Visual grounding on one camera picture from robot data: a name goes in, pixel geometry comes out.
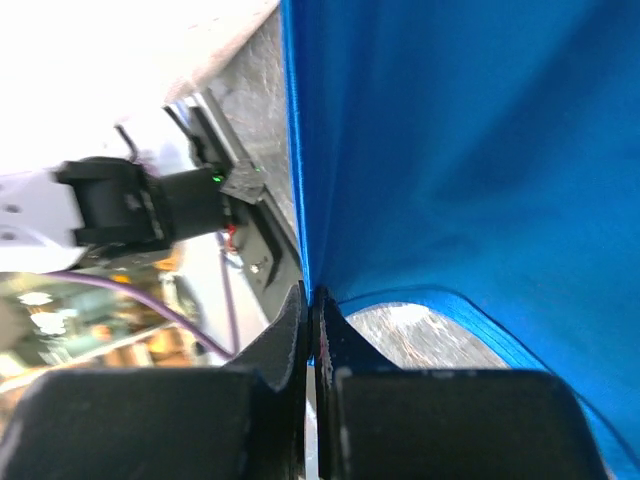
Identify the blue cloth napkin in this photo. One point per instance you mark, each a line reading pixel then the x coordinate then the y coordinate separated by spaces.
pixel 480 158

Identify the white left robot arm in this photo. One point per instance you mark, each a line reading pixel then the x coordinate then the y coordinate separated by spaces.
pixel 101 209

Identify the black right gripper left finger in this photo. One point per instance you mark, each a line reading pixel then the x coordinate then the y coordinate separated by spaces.
pixel 243 420

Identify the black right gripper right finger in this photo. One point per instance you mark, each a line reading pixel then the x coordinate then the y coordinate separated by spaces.
pixel 378 421

